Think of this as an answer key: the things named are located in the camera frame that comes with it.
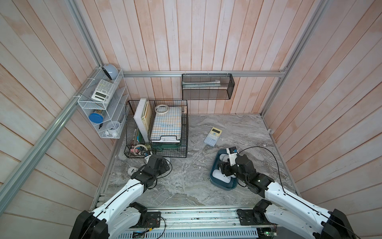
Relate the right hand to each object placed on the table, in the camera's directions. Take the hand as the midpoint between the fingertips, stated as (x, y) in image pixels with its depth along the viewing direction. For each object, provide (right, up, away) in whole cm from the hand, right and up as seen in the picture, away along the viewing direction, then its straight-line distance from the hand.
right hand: (222, 159), depth 83 cm
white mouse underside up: (-2, -10, +3) cm, 11 cm away
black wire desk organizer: (-59, +12, +21) cm, 63 cm away
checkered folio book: (-32, +18, +3) cm, 37 cm away
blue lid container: (-68, +23, -7) cm, 72 cm away
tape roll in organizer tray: (-52, +7, +12) cm, 53 cm away
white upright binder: (-46, +23, +1) cm, 52 cm away
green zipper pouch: (-38, +7, +5) cm, 38 cm away
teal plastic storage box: (+5, -15, +1) cm, 16 cm away
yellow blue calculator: (-1, +12, +24) cm, 27 cm away
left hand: (-36, -5, +3) cm, 37 cm away
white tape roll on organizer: (-37, +28, +11) cm, 48 cm away
